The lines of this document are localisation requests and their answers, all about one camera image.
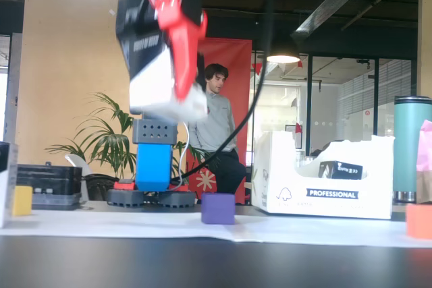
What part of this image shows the teal tumbler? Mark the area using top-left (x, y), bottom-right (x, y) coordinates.
top-left (393, 96), bottom-right (432, 204)

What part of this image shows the thick black USB cable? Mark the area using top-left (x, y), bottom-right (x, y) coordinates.
top-left (170, 0), bottom-right (275, 184)

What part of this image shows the purple cube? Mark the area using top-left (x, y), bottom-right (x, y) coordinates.
top-left (200, 192), bottom-right (236, 225)

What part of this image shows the black basket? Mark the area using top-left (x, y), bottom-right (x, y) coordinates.
top-left (82, 173), bottom-right (121, 201)

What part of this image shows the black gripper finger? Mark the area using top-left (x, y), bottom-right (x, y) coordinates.
top-left (194, 51), bottom-right (207, 92)

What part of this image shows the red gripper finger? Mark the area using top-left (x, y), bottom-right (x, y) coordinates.
top-left (144, 0), bottom-right (209, 102)

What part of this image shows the white chair back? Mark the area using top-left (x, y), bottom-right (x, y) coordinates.
top-left (64, 153), bottom-right (91, 201)

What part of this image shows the brown bag pink paper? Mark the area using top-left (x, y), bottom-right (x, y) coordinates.
top-left (415, 119), bottom-right (432, 205)

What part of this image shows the long white paper strip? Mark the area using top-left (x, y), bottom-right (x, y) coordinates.
top-left (0, 208), bottom-right (432, 249)

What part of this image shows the green palm plant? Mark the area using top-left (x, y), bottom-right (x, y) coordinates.
top-left (45, 91), bottom-right (217, 184)

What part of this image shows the grey robot arm blue base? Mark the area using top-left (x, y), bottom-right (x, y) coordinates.
top-left (107, 112), bottom-right (197, 208)

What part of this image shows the yellow cube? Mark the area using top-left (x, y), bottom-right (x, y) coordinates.
top-left (11, 185), bottom-right (34, 217)

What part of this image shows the black pendant lamp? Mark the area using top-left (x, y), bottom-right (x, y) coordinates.
top-left (265, 52), bottom-right (301, 64)

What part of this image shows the white cardboard carton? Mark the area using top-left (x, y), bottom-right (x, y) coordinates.
top-left (250, 129), bottom-right (396, 221)

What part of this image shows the man in grey sweater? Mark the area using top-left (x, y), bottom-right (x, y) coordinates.
top-left (187, 63), bottom-right (248, 196)

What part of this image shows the black electronics case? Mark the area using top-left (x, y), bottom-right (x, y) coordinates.
top-left (16, 163), bottom-right (84, 210)

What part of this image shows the red banner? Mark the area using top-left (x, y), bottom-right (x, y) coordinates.
top-left (184, 36), bottom-right (253, 205)

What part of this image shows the small black white box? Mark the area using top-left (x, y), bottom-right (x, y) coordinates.
top-left (318, 160), bottom-right (365, 180)
top-left (119, 30), bottom-right (209, 123)

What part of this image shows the orange cube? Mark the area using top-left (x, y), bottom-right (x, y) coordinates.
top-left (405, 202), bottom-right (432, 240)

